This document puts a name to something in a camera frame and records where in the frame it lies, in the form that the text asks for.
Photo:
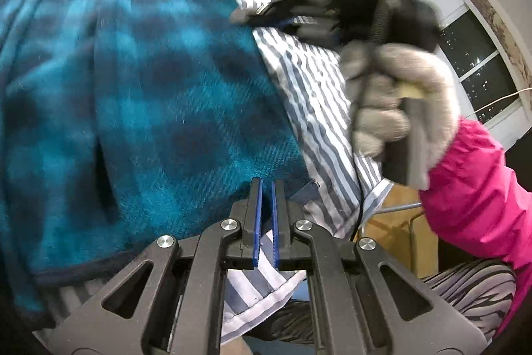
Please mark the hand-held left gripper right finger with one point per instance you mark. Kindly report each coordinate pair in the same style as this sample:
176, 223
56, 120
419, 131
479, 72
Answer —
275, 217

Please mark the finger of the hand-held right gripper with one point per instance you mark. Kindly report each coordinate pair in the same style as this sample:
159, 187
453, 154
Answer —
316, 31
262, 13

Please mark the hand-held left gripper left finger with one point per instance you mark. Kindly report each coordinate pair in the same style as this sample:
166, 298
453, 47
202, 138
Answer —
257, 217

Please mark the teal plaid fleece jacket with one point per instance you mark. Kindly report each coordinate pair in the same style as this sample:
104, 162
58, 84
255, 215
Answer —
145, 89

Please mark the person's right forearm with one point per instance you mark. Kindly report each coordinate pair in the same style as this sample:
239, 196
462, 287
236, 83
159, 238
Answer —
478, 193

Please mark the person's right hand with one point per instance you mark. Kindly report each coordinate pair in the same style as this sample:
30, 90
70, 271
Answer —
436, 84

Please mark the window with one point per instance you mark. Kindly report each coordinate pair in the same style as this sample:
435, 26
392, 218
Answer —
478, 47

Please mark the zebra striped pants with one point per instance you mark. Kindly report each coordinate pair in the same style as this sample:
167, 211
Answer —
469, 288

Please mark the grey metal frame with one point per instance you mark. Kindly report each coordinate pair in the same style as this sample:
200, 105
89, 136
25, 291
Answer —
399, 206

